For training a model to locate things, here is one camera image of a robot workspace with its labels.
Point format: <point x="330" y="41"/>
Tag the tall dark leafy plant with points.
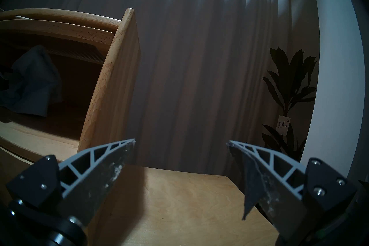
<point x="288" y="84"/>

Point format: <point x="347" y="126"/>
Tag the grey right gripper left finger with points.
<point x="86" y="179"/>

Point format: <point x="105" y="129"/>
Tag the white paper plant tag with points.
<point x="282" y="125"/>

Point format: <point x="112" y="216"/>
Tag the light wooden cabinet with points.
<point x="115" y="89"/>

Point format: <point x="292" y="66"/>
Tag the light blue towel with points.
<point x="31" y="84"/>

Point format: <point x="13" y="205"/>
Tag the grey pleated curtain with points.
<point x="201" y="46"/>

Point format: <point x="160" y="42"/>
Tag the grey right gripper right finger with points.
<point x="282" y="185"/>

